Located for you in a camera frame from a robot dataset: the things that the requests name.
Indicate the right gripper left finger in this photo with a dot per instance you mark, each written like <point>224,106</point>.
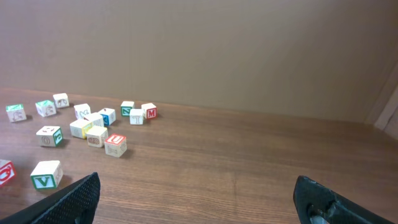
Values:
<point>76,203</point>

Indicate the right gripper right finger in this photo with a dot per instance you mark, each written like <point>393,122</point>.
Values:
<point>316,203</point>

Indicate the block green V side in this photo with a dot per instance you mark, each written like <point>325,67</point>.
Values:
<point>47,175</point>

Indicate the block red picture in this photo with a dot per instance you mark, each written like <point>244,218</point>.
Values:
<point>7,171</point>

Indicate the red U block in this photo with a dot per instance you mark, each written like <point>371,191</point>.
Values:
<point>115,145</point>

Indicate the yellow block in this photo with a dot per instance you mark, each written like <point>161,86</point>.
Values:
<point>96,136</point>

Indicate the block dark round picture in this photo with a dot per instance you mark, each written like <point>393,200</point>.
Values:
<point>49,136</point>

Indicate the block tree sketch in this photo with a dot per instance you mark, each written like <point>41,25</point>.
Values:
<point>79,128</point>

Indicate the block sketch tilted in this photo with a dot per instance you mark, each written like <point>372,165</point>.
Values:
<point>95,118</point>

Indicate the plain white block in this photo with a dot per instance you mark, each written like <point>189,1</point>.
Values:
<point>82,110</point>

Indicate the block blue side centre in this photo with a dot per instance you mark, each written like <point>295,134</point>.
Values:
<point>109,116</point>

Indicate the block blue side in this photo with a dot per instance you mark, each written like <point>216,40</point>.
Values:
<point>109,116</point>
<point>61,100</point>

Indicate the green N block upper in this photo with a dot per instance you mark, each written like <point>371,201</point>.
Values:
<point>46,108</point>

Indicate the green n block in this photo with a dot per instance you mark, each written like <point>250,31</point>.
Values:
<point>46,108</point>
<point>16,113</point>

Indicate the block blue side top left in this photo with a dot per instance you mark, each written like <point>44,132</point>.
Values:
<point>61,100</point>

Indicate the block blue sketch right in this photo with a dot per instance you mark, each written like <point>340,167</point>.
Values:
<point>136,116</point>

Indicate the green N block left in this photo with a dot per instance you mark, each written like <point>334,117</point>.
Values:
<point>16,113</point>

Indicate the block green Z side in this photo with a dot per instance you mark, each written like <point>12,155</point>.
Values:
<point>126,106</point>

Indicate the block red M side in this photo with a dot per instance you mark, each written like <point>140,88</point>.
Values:
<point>150,110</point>

